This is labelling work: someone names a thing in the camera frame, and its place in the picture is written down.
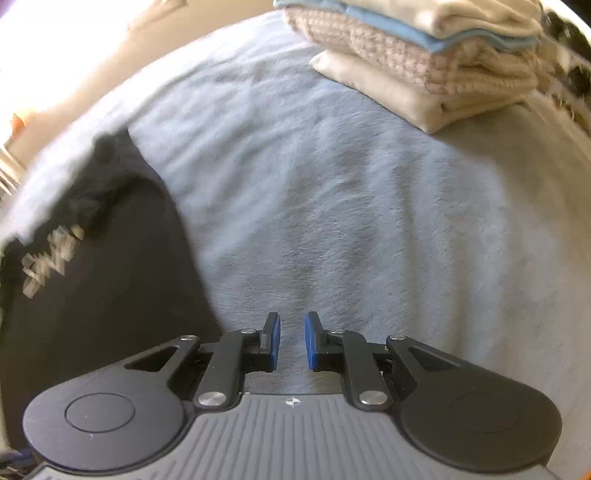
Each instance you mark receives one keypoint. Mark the light blue folded garment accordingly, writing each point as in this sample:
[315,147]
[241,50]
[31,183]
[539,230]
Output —
[429,41]

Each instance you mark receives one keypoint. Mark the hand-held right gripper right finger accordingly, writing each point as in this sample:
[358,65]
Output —
[313,341]

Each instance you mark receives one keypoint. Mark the dark patterned cloth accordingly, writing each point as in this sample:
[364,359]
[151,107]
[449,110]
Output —
[572,69]

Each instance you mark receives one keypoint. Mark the black t-shirt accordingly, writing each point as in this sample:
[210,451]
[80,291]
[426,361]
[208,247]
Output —
[115,300]

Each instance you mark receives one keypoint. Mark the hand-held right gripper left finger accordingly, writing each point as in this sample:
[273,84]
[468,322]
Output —
[275,341]

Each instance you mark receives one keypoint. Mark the stack of folded clothes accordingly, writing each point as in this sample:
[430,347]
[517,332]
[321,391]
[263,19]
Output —
[392,55]

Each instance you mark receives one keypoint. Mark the grey-blue blanket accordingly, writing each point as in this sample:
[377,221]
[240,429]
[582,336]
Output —
[346,207]

